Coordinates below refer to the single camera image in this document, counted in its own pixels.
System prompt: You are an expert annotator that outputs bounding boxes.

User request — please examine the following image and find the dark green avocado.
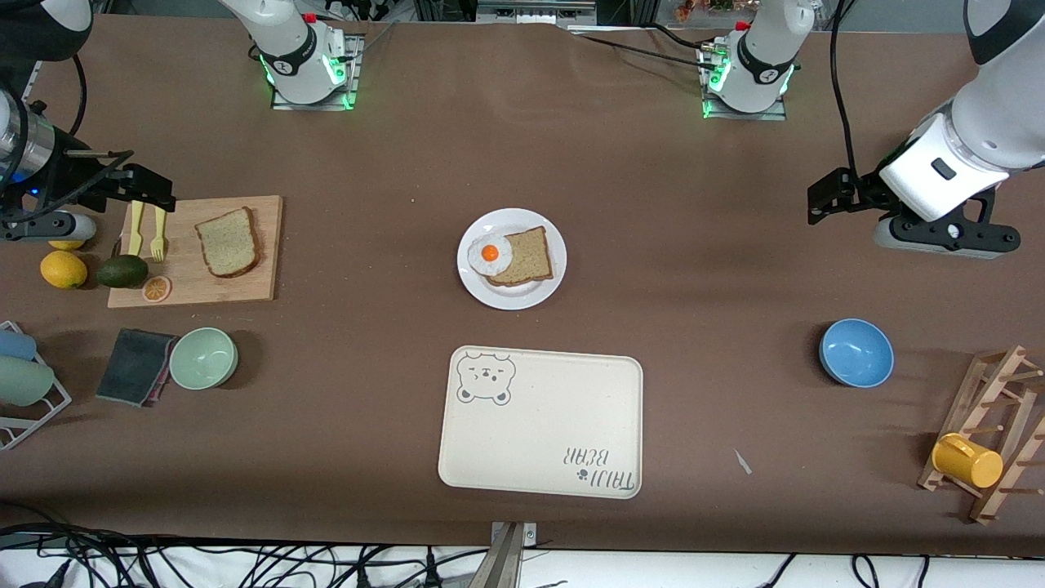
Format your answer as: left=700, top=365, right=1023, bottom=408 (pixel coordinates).
left=97, top=254, right=150, bottom=289

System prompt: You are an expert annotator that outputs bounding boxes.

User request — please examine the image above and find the toy fried egg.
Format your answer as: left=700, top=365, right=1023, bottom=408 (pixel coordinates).
left=467, top=233, right=515, bottom=278

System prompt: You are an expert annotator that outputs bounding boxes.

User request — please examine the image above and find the cream bear print tray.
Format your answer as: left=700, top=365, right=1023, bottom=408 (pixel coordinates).
left=438, top=345, right=644, bottom=500

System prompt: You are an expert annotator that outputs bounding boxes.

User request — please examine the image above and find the yellow plastic knife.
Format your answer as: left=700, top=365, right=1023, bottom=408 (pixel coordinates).
left=122, top=203, right=146, bottom=258

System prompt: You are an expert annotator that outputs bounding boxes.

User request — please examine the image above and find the light blue cup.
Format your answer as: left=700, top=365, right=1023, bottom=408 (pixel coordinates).
left=0, top=328, right=38, bottom=363

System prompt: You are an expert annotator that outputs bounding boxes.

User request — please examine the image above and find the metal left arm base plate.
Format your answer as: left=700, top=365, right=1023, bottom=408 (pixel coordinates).
left=700, top=41, right=789, bottom=122

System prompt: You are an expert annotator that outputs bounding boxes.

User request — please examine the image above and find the yellow mug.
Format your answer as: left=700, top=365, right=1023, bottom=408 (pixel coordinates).
left=932, top=433, right=1004, bottom=489

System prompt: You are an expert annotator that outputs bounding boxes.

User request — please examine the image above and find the mint green bowl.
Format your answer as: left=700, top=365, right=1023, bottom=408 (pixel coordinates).
left=169, top=327, right=239, bottom=390

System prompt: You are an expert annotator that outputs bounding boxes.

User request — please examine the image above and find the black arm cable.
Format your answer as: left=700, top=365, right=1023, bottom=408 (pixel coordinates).
left=69, top=53, right=88, bottom=138
left=829, top=0, right=860, bottom=179

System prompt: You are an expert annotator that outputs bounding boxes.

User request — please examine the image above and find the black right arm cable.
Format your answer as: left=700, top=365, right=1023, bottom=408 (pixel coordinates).
left=69, top=53, right=88, bottom=138

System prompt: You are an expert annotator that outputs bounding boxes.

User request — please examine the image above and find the colourful toy pile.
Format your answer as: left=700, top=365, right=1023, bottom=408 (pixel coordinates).
left=674, top=0, right=736, bottom=21

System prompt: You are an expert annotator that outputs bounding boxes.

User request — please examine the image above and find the wooden cutting board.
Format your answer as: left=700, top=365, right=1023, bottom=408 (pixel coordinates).
left=108, top=194, right=284, bottom=309

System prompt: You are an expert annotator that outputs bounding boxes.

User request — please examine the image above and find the grey metal box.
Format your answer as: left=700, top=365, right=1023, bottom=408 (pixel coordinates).
left=476, top=0, right=598, bottom=25

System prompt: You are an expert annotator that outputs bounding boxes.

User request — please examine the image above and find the brown bread slice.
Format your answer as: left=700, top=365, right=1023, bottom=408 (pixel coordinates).
left=487, top=226, right=555, bottom=287
left=194, top=207, right=262, bottom=278

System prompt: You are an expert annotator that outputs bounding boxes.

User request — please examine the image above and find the white round plate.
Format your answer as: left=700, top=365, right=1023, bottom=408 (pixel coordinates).
left=456, top=208, right=567, bottom=311

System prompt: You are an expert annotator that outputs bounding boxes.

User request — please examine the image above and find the white wire dish rack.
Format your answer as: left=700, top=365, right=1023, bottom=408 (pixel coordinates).
left=0, top=320, right=73, bottom=452

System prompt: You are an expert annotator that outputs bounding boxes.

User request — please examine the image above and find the pale green cup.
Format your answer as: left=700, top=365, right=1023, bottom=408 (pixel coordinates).
left=0, top=356, right=56, bottom=408

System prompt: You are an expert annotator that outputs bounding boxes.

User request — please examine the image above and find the dark grey folded cloth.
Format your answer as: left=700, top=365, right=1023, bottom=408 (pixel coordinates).
left=96, top=328, right=179, bottom=408

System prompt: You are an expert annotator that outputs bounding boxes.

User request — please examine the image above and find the wooden mug rack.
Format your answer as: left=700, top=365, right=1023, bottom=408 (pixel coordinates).
left=918, top=345, right=1045, bottom=525

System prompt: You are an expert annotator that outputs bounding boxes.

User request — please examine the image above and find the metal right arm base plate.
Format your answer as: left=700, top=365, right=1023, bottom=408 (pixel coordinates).
left=272, top=33, right=360, bottom=111

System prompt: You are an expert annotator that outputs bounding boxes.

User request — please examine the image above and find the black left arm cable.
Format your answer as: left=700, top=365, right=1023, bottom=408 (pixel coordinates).
left=829, top=0, right=860, bottom=179

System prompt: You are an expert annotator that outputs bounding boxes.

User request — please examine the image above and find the blue bowl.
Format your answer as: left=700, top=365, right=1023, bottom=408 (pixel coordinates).
left=819, top=318, right=895, bottom=389

